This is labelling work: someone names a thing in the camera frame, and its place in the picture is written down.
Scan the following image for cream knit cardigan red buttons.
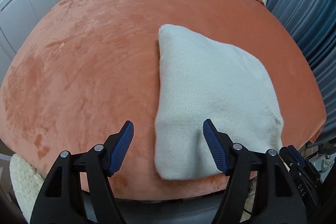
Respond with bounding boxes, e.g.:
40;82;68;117
155;24;284;180

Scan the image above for orange velvet bed cover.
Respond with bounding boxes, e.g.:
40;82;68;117
1;0;326;200

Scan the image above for blue grey curtain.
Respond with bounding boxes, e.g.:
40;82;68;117
266;0;335;138

